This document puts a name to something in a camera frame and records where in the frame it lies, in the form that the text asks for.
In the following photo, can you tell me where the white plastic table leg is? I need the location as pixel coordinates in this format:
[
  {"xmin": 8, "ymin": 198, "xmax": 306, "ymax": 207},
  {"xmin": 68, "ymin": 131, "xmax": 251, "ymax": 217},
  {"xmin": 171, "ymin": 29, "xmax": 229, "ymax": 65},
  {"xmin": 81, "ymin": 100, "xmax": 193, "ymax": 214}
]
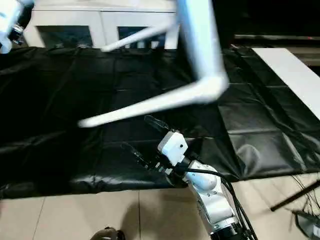
[
  {"xmin": 101, "ymin": 22, "xmax": 180, "ymax": 53},
  {"xmin": 77, "ymin": 75, "xmax": 228, "ymax": 129}
]

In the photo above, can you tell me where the black work mat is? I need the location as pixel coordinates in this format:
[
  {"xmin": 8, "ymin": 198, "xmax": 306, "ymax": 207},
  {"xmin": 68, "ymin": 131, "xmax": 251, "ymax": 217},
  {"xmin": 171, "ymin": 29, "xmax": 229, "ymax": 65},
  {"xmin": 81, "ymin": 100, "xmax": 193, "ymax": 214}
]
[{"xmin": 0, "ymin": 46, "xmax": 320, "ymax": 200}]

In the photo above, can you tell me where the white cabinet with glass doors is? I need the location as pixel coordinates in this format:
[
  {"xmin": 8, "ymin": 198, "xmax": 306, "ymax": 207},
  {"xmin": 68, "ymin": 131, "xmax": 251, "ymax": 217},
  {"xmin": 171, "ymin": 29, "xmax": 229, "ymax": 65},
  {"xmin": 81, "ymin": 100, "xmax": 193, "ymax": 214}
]
[{"xmin": 24, "ymin": 0, "xmax": 181, "ymax": 50}]

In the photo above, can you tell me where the black stand leg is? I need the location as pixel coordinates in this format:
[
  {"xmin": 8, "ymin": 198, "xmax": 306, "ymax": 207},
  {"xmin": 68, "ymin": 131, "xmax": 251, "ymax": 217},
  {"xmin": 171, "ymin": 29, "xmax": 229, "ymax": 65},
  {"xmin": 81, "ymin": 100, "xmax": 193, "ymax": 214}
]
[{"xmin": 270, "ymin": 179, "xmax": 320, "ymax": 212}]

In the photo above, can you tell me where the flat white board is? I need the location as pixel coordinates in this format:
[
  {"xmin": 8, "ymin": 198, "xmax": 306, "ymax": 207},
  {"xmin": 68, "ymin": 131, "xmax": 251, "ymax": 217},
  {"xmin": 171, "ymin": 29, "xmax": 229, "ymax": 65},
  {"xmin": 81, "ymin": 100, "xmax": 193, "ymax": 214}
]
[{"xmin": 251, "ymin": 47, "xmax": 320, "ymax": 121}]

